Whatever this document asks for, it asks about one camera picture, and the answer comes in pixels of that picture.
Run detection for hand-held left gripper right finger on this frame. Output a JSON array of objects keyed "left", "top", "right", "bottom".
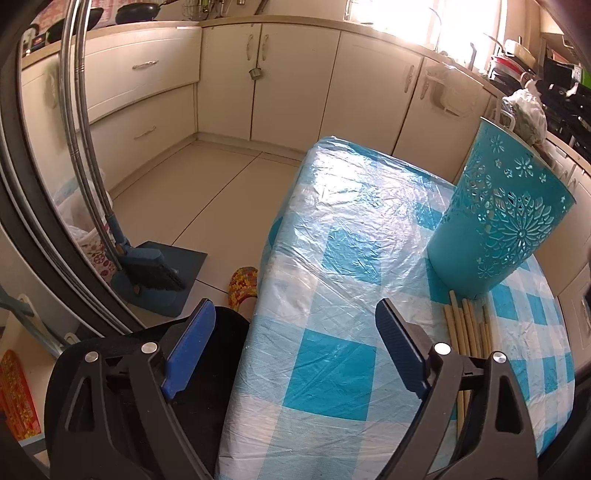
[{"left": 375, "top": 299, "right": 539, "bottom": 480}]

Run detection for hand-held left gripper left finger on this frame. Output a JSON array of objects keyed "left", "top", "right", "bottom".
[{"left": 44, "top": 299, "right": 218, "bottom": 480}]

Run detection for bundle of bamboo chopsticks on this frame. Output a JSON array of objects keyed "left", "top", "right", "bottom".
[{"left": 442, "top": 290, "right": 497, "bottom": 439}]

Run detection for turquoise perforated plastic basket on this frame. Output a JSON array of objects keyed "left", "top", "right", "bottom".
[{"left": 426, "top": 117, "right": 578, "bottom": 300}]

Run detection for black chair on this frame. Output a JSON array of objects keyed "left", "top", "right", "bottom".
[{"left": 203, "top": 305, "right": 251, "bottom": 467}]

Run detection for colourful patterned slipper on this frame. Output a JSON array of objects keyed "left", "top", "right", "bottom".
[{"left": 227, "top": 265, "right": 258, "bottom": 319}]

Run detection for blue broom with steel pole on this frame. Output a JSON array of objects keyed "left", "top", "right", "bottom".
[{"left": 74, "top": 0, "right": 188, "bottom": 292}]

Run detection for blue checked plastic tablecloth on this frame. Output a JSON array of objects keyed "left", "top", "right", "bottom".
[{"left": 217, "top": 135, "right": 575, "bottom": 472}]

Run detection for white floral plastic bag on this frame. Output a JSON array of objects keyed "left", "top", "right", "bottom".
[{"left": 55, "top": 182, "right": 118, "bottom": 280}]

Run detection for red patterned packet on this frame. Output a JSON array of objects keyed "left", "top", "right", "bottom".
[{"left": 0, "top": 350, "right": 38, "bottom": 440}]

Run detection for white hanging bin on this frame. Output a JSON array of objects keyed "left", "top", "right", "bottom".
[{"left": 424, "top": 62, "right": 493, "bottom": 117}]

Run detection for clear bag of vegetables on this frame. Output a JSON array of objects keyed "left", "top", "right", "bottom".
[{"left": 500, "top": 88, "right": 549, "bottom": 145}]

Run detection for cream kitchen base cabinets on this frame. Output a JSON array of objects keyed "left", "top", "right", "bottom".
[{"left": 21, "top": 14, "right": 591, "bottom": 301}]

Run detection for black countertop appliance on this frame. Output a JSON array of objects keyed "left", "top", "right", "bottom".
[{"left": 541, "top": 46, "right": 591, "bottom": 158}]

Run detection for stack of dishes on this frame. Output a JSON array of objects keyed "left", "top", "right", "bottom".
[{"left": 488, "top": 39, "right": 539, "bottom": 85}]

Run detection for bright kitchen window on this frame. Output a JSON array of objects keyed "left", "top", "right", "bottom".
[{"left": 345, "top": 0, "right": 509, "bottom": 52}]

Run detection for small black pan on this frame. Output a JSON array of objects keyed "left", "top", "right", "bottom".
[{"left": 74, "top": 7, "right": 105, "bottom": 29}]

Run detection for black wok with handle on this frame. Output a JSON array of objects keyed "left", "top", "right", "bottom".
[{"left": 115, "top": 1, "right": 164, "bottom": 26}]

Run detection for wall utensil rack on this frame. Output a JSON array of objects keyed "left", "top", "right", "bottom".
[{"left": 181, "top": 0, "right": 225, "bottom": 20}]

